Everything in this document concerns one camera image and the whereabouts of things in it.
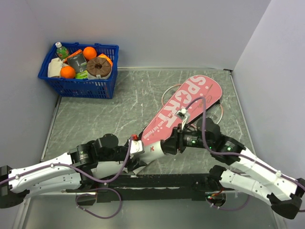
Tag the orange fruit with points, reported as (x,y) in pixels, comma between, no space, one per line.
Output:
(89,53)
(67,72)

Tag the brown round cake pack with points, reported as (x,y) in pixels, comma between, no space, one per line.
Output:
(98,69)

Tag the orange flat box rear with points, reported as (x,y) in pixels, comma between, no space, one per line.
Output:
(73,54)

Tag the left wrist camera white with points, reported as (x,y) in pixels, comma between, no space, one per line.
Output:
(137,147)

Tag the blue plastic basket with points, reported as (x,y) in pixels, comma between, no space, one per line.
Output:
(83,88)

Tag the orange snack box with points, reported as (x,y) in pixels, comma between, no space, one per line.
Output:
(106,57)

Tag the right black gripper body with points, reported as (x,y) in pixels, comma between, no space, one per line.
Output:
(191,138)

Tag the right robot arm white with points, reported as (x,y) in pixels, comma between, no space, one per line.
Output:
(282,193)

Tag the orange fruit rear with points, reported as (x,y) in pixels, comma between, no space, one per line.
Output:
(89,53)

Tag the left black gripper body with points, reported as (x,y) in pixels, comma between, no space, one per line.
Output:
(119,154)

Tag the green small box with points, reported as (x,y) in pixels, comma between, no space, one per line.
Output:
(82,75)

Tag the cream paper bag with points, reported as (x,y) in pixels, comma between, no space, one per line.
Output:
(54,68)

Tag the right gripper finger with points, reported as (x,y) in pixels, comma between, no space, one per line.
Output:
(170,146)
(175,135)

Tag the black product box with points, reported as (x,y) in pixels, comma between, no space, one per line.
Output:
(78,63)

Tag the orange fruit front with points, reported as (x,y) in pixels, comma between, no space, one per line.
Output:
(67,72)

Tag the white shuttlecock tube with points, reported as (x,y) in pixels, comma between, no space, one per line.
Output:
(105,169)

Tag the pink racket bag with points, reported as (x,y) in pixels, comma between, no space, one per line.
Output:
(160,128)

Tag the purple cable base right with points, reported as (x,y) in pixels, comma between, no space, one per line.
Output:
(217,201)

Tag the green drink bottle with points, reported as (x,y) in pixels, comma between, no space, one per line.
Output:
(62,52)

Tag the badminton racket under bag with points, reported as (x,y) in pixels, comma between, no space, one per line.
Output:
(169,93)

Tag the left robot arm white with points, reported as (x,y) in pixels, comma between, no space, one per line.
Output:
(78,169)

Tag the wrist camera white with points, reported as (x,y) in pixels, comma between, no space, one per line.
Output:
(137,147)
(184,116)

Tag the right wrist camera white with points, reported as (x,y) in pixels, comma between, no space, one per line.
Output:
(184,116)

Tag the badminton racket pink shaft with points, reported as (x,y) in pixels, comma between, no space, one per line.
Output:
(214,112)

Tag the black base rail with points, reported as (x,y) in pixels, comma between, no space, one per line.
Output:
(154,187)

